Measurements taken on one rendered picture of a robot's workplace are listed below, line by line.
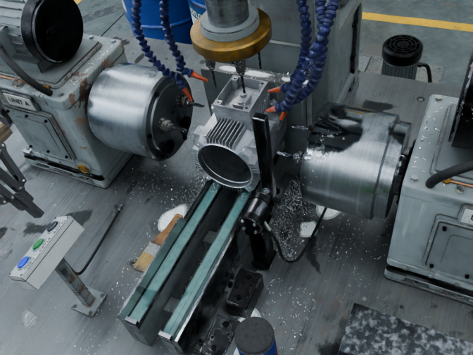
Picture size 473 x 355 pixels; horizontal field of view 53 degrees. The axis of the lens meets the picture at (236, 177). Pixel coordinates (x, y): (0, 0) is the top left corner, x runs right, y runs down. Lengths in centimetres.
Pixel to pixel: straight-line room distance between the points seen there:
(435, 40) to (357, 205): 245
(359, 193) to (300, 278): 31
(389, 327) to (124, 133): 79
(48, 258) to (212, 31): 60
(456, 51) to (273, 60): 215
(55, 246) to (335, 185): 63
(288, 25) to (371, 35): 220
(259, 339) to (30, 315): 80
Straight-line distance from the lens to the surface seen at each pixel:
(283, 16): 127
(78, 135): 143
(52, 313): 139
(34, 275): 113
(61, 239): 115
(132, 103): 127
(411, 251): 116
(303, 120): 128
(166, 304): 123
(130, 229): 144
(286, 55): 133
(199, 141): 119
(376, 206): 110
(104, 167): 153
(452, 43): 344
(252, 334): 75
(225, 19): 105
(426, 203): 102
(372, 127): 108
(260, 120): 98
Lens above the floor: 191
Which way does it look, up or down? 49 degrees down
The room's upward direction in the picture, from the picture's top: 11 degrees counter-clockwise
